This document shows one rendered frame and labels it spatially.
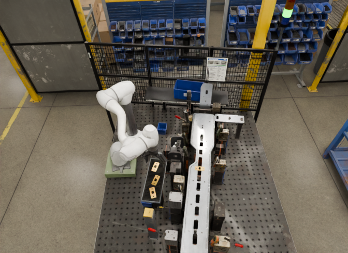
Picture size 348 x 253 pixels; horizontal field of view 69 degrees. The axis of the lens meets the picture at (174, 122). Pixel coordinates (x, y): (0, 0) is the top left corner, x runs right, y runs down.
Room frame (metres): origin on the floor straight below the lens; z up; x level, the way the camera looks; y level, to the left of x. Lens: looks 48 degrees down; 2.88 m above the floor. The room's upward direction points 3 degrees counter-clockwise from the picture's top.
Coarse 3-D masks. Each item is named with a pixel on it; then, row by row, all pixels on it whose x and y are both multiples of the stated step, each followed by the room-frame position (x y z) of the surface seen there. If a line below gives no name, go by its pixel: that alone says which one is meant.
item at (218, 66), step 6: (210, 60) 2.16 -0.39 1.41; (216, 60) 2.15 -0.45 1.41; (222, 60) 2.14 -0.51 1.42; (228, 60) 2.13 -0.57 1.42; (210, 66) 2.16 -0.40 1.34; (216, 66) 2.15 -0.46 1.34; (222, 66) 2.14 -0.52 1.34; (210, 72) 2.16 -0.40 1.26; (216, 72) 2.15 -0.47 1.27; (222, 72) 2.14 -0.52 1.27; (210, 78) 2.15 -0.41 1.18; (216, 78) 2.14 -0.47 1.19; (222, 78) 2.13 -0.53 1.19
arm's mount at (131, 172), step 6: (108, 156) 1.51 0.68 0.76; (108, 162) 1.43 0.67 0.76; (132, 162) 1.42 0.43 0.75; (108, 168) 1.36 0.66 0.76; (132, 168) 1.35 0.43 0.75; (108, 174) 1.29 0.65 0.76; (114, 174) 1.29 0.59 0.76; (120, 174) 1.29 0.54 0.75; (126, 174) 1.29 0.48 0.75; (132, 174) 1.29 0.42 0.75
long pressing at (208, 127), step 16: (192, 128) 1.62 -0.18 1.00; (208, 128) 1.62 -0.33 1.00; (192, 144) 1.43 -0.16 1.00; (208, 144) 1.42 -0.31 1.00; (208, 160) 1.24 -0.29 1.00; (192, 176) 1.09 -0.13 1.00; (208, 176) 1.08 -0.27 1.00; (192, 192) 0.95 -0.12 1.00; (208, 192) 0.94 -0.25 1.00; (192, 208) 0.81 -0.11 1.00; (208, 208) 0.81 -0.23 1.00; (192, 224) 0.69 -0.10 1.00; (208, 224) 0.69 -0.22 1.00; (192, 240) 0.59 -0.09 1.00
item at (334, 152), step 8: (344, 128) 1.86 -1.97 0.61; (336, 136) 1.89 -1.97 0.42; (336, 144) 1.85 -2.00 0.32; (328, 152) 1.84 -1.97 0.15; (336, 152) 1.83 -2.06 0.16; (344, 152) 1.82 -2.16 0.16; (336, 160) 1.69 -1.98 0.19; (344, 160) 1.71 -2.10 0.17; (344, 168) 1.59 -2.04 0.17; (344, 176) 1.47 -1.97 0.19; (344, 184) 1.39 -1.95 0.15
